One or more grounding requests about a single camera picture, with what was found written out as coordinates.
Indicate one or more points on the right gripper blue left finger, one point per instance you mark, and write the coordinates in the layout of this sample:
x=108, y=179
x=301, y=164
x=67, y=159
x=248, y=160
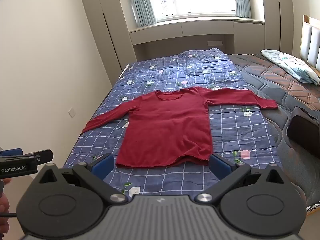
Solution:
x=99, y=167

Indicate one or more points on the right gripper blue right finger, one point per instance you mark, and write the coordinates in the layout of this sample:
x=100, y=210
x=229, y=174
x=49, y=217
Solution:
x=221, y=167

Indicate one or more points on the red long sleeve shirt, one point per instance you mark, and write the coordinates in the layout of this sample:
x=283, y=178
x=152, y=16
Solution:
x=169, y=128

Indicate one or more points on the person left hand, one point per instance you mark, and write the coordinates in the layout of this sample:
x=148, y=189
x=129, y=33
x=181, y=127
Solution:
x=4, y=208

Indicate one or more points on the dark quilted mattress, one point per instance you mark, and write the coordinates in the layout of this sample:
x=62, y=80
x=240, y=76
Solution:
x=270, y=81

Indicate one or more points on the white socket under desk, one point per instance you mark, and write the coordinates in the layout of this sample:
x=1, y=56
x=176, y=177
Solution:
x=215, y=43

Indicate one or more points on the light floral pillow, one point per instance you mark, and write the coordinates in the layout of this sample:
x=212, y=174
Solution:
x=296, y=67

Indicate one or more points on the beige window desk cabinet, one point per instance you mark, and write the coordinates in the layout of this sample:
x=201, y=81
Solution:
x=239, y=35

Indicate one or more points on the padded wooden headboard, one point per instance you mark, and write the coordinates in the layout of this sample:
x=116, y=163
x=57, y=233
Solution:
x=310, y=42

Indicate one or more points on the left teal curtain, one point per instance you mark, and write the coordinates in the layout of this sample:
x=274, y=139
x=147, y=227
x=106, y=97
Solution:
x=144, y=14

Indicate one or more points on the beige left wardrobe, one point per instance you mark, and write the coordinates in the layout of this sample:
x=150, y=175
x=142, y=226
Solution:
x=111, y=22

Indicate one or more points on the beige wardrobe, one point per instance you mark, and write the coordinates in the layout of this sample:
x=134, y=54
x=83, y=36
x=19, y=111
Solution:
x=111, y=22
x=278, y=15

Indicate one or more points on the beige right wardrobe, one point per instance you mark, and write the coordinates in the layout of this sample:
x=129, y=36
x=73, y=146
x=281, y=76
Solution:
x=278, y=15

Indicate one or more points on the white wall socket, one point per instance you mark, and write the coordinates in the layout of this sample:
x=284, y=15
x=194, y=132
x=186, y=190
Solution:
x=72, y=113

